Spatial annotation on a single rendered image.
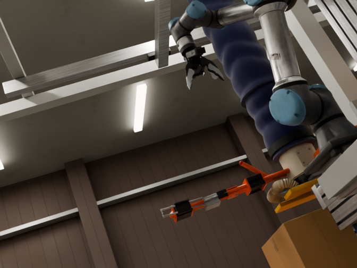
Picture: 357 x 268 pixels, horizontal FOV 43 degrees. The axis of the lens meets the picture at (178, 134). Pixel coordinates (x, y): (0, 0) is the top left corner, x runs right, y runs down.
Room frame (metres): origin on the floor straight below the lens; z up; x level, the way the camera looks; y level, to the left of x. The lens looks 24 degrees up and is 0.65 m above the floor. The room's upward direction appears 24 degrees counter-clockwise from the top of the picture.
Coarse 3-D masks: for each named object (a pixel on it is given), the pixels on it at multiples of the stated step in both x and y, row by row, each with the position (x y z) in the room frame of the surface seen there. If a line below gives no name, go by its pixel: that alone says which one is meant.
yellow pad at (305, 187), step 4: (304, 180) 1.94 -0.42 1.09; (312, 180) 1.91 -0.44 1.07; (316, 180) 1.91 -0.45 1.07; (304, 184) 1.90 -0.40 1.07; (308, 184) 1.90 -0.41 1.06; (312, 184) 1.91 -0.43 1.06; (292, 188) 1.89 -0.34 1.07; (296, 188) 1.89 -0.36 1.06; (300, 188) 1.90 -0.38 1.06; (304, 188) 1.91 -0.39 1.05; (308, 188) 1.94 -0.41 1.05; (288, 192) 1.91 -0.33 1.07; (292, 192) 1.89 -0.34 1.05; (296, 192) 1.92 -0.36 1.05; (300, 192) 1.95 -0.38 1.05; (304, 192) 1.99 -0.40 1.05; (284, 196) 1.98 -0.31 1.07; (288, 196) 1.93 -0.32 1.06; (292, 196) 1.96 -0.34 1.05
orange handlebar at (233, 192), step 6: (318, 150) 1.93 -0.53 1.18; (270, 174) 2.00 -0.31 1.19; (276, 174) 2.00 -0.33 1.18; (282, 174) 2.02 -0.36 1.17; (270, 180) 2.04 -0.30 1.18; (234, 186) 1.96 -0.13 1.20; (240, 186) 1.97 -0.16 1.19; (246, 186) 1.97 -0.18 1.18; (228, 192) 1.95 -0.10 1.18; (234, 192) 1.96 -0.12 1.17; (240, 192) 2.01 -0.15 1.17; (222, 198) 1.99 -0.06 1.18; (228, 198) 2.00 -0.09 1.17; (192, 204) 1.92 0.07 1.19; (198, 204) 1.92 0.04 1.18
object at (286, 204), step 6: (306, 192) 2.12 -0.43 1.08; (294, 198) 2.09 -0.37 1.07; (300, 198) 2.09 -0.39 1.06; (306, 198) 2.12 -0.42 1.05; (312, 198) 2.19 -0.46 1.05; (282, 204) 2.08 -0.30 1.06; (288, 204) 2.09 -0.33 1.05; (294, 204) 2.14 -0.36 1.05; (276, 210) 2.14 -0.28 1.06; (282, 210) 2.15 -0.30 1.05
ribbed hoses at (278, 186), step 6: (282, 180) 1.92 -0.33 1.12; (288, 180) 1.92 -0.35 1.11; (276, 186) 1.94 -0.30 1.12; (282, 186) 1.92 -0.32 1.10; (288, 186) 1.93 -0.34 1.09; (294, 186) 1.93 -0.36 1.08; (270, 192) 2.04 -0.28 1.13; (276, 192) 2.03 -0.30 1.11; (270, 198) 2.08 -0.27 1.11; (276, 198) 2.11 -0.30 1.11; (282, 198) 2.11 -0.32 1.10
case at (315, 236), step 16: (320, 208) 1.85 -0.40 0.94; (288, 224) 1.81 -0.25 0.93; (304, 224) 1.83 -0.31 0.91; (320, 224) 1.84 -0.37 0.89; (336, 224) 1.85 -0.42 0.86; (272, 240) 2.01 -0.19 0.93; (288, 240) 1.83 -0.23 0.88; (304, 240) 1.82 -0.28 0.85; (320, 240) 1.83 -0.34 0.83; (336, 240) 1.85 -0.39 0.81; (352, 240) 1.86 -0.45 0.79; (272, 256) 2.10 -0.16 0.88; (288, 256) 1.91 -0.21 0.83; (304, 256) 1.81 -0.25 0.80; (320, 256) 1.82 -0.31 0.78; (336, 256) 1.84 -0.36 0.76; (352, 256) 1.85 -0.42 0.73
